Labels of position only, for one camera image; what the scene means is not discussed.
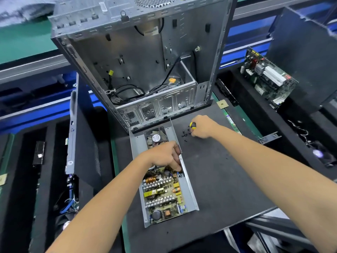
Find green conveyor belt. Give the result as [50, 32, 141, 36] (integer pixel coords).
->
[0, 0, 264, 66]

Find small black lit fan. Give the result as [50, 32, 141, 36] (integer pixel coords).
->
[307, 142, 336, 168]

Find silver metal computer case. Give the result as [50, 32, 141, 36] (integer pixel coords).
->
[50, 0, 239, 133]

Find person's right hand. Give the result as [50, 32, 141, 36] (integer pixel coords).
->
[189, 114, 223, 140]

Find power supply circuit board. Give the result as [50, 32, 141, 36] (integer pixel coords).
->
[141, 165, 186, 225]

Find person's left hand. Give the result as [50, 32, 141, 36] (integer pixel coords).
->
[138, 141, 183, 173]

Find black foam tray with slots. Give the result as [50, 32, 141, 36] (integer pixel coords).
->
[0, 116, 124, 253]

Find small black rectangular component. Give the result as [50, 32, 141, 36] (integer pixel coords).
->
[33, 140, 46, 167]

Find person's right forearm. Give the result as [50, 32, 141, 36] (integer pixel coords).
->
[213, 126, 337, 253]

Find person's black clothing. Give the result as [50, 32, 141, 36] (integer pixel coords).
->
[168, 233, 243, 253]

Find blue data cables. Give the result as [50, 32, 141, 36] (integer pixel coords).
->
[59, 192, 80, 215]

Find large black metal panel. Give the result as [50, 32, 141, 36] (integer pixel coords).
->
[269, 7, 337, 115]

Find stack of grey paper sheets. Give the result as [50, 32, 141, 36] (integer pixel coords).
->
[0, 0, 58, 27]

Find black foam work mat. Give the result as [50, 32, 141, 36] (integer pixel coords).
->
[108, 97, 278, 253]

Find long green memory strip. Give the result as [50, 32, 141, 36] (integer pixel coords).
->
[0, 134, 15, 189]

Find grey metal conveyor rail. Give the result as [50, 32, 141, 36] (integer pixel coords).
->
[0, 0, 337, 85]

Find green board with white parts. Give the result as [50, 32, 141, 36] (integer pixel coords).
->
[240, 47, 298, 110]

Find black foam tray with recess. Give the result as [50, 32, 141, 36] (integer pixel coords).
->
[213, 68, 337, 181]

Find silver power supply unit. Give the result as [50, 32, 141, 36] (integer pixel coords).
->
[129, 118, 200, 228]

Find small black metal bracket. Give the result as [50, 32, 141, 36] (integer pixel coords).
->
[258, 131, 281, 144]

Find person's left forearm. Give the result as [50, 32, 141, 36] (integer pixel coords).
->
[46, 158, 153, 253]

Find dark grey case side panel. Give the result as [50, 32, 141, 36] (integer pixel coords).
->
[65, 76, 104, 194]

